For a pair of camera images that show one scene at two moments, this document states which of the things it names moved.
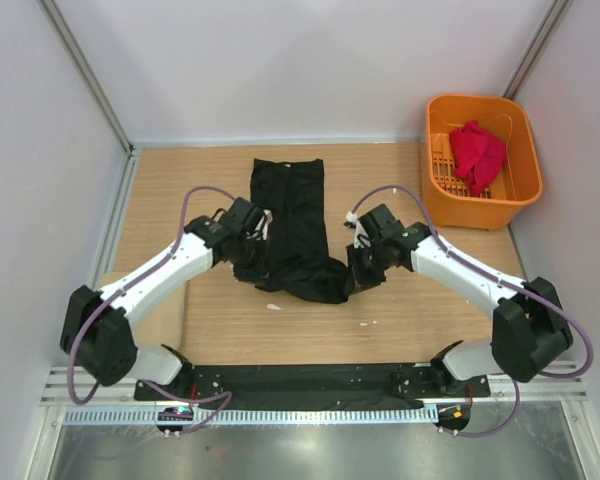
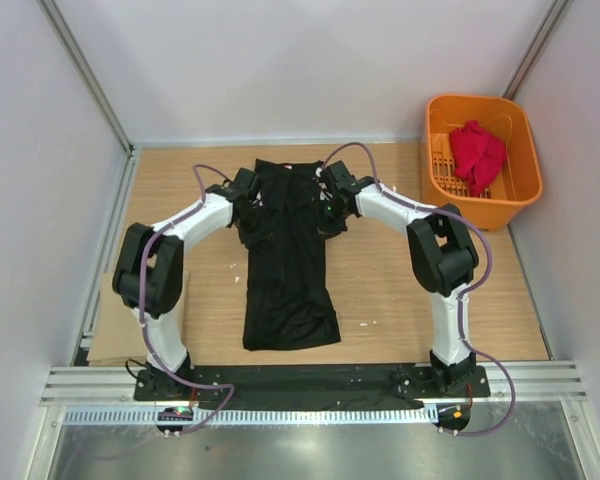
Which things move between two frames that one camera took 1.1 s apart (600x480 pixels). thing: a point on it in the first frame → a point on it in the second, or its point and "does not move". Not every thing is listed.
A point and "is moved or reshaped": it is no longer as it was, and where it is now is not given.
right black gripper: x=358 y=279 → x=327 y=230
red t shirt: x=478 y=155 does not move
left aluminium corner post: x=87 y=74 does not move
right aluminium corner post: x=541 y=35 does not move
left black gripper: x=260 y=270 → x=262 y=233
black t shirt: x=295 y=258 is moved or reshaped
